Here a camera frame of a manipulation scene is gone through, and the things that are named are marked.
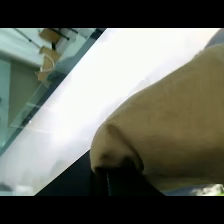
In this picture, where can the brown T-shirt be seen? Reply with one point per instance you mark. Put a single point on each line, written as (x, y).
(180, 126)

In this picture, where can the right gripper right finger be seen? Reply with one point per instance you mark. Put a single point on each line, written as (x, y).
(125, 183)

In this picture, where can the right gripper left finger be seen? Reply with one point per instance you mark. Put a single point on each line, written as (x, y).
(100, 183)

